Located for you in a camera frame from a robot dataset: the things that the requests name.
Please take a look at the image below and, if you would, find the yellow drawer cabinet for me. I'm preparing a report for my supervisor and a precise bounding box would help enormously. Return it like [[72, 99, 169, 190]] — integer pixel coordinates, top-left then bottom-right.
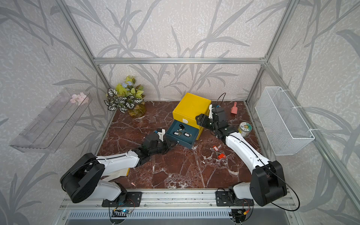
[[172, 93, 212, 140]]

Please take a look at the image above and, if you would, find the black tagged key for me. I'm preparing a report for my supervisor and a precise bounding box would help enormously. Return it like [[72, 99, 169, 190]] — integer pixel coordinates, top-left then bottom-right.
[[173, 131, 182, 136], [178, 124, 185, 131], [183, 132, 192, 137]]

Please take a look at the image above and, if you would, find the teal drawer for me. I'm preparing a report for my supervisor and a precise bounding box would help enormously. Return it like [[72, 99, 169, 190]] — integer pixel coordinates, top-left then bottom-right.
[[165, 120, 199, 149]]

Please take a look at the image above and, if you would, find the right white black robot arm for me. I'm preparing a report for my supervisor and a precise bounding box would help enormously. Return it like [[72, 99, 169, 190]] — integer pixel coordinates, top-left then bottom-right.
[[196, 114, 287, 206]]

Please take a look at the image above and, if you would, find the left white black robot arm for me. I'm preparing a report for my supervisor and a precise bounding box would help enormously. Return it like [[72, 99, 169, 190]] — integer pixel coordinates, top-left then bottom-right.
[[60, 129, 178, 207]]

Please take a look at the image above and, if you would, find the pink plastic scoop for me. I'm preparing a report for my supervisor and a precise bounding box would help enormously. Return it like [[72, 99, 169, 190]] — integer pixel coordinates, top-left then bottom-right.
[[231, 102, 238, 115]]

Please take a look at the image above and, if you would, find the white work glove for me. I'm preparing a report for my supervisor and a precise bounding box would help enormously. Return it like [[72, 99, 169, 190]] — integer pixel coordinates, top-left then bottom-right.
[[103, 168, 130, 182]]

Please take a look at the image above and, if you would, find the artificial potted plant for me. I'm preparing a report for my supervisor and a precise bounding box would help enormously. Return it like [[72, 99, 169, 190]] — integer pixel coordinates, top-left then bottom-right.
[[104, 76, 146, 119]]

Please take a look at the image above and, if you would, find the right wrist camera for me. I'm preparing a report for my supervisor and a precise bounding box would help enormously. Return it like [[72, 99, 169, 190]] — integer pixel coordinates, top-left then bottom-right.
[[209, 104, 226, 121]]

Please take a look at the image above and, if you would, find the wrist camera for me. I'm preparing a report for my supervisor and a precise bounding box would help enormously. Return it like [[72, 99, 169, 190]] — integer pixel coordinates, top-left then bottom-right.
[[209, 104, 226, 121], [156, 128, 166, 142]]

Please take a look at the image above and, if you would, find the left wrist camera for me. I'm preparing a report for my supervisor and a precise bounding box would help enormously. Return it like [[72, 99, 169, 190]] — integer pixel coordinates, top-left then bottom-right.
[[156, 128, 166, 142]]

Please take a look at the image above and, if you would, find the aluminium front rail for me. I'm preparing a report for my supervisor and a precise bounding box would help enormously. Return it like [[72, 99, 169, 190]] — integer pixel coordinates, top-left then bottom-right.
[[59, 189, 298, 210]]

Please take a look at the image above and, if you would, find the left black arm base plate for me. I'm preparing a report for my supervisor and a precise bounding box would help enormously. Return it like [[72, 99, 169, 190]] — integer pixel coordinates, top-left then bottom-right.
[[101, 191, 143, 208]]

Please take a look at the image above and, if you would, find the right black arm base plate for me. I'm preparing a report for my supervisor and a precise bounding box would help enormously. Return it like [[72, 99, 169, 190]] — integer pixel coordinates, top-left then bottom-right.
[[215, 189, 254, 207]]

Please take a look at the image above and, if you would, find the white wire basket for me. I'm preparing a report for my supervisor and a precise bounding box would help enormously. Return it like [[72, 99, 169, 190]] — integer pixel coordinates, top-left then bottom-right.
[[255, 86, 315, 156]]

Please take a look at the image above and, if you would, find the aluminium frame crossbar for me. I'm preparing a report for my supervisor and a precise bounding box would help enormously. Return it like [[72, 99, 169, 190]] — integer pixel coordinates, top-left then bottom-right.
[[94, 58, 265, 64]]

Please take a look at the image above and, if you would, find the clear acrylic wall shelf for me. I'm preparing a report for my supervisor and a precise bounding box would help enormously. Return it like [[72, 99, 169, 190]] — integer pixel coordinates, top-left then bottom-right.
[[10, 88, 92, 153]]

